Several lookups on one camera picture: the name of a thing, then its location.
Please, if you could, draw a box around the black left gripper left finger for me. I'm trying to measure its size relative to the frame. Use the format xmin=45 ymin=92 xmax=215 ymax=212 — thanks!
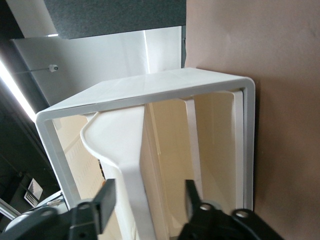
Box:
xmin=67 ymin=178 xmax=117 ymax=240

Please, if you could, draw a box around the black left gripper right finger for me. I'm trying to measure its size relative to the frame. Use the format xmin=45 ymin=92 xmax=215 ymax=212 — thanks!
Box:
xmin=178 ymin=179 xmax=241 ymax=240

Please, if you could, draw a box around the white ceiling air vent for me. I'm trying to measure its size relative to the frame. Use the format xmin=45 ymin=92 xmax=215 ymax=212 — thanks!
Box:
xmin=23 ymin=177 xmax=44 ymax=207

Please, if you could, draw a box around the ceiling light strip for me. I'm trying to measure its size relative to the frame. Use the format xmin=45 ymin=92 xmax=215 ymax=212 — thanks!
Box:
xmin=0 ymin=58 xmax=37 ymax=123

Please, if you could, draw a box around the dark grey foam panel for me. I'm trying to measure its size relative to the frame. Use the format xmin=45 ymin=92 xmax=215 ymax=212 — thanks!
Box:
xmin=43 ymin=0 xmax=187 ymax=40

